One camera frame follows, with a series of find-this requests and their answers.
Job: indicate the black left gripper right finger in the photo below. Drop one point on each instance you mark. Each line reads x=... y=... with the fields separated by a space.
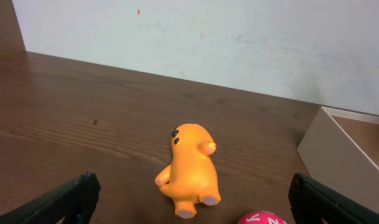
x=313 y=202

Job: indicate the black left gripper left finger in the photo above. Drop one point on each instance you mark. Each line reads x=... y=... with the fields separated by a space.
x=73 y=202

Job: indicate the white cardboard box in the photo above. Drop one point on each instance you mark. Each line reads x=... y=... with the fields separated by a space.
x=341 y=150

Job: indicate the orange dinosaur toy figure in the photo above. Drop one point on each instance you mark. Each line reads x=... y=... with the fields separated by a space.
x=191 y=177

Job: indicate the red ball with white letters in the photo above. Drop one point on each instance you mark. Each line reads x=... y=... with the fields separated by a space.
x=261 y=217

